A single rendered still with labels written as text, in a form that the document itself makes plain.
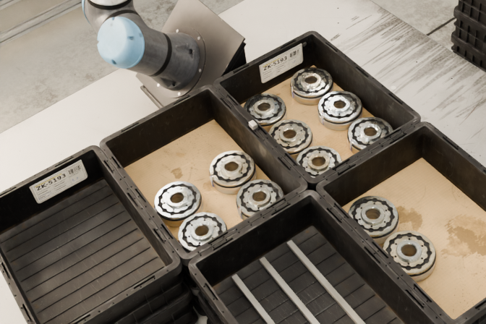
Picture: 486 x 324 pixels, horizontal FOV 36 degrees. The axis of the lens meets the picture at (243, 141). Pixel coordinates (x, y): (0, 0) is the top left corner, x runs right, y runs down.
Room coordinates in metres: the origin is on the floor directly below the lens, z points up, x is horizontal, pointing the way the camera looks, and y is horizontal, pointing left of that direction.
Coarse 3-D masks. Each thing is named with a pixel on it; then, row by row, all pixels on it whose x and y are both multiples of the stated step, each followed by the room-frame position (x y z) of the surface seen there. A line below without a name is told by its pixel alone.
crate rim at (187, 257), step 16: (192, 96) 1.27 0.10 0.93; (160, 112) 1.24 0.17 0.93; (128, 128) 1.21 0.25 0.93; (112, 160) 1.12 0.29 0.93; (128, 176) 1.06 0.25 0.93; (272, 208) 0.91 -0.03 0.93; (160, 224) 0.92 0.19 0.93; (240, 224) 0.89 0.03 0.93; (176, 240) 0.88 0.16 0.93; (192, 256) 0.83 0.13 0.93
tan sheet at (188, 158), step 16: (208, 128) 1.26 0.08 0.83; (176, 144) 1.23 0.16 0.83; (192, 144) 1.22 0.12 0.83; (208, 144) 1.21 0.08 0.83; (224, 144) 1.20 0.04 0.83; (144, 160) 1.20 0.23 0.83; (160, 160) 1.19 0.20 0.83; (176, 160) 1.18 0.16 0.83; (192, 160) 1.17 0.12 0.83; (208, 160) 1.16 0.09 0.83; (144, 176) 1.14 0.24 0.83; (160, 176) 1.14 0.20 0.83; (176, 176) 1.13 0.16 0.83; (192, 176) 1.12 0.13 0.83; (208, 176) 1.11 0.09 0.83; (144, 192) 1.10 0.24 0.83; (208, 192) 1.06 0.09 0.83; (208, 208) 1.02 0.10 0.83; (224, 208) 1.01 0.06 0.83
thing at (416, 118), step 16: (336, 48) 1.35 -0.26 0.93; (256, 64) 1.35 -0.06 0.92; (352, 64) 1.29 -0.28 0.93; (224, 80) 1.31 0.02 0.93; (368, 80) 1.23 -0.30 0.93; (224, 96) 1.25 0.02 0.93; (240, 112) 1.19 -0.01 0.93; (416, 112) 1.10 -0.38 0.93; (256, 128) 1.14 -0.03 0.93; (400, 128) 1.06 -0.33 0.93; (272, 144) 1.08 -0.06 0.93; (288, 160) 1.03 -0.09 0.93; (352, 160) 1.00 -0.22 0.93; (304, 176) 0.98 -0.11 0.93; (320, 176) 0.97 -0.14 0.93
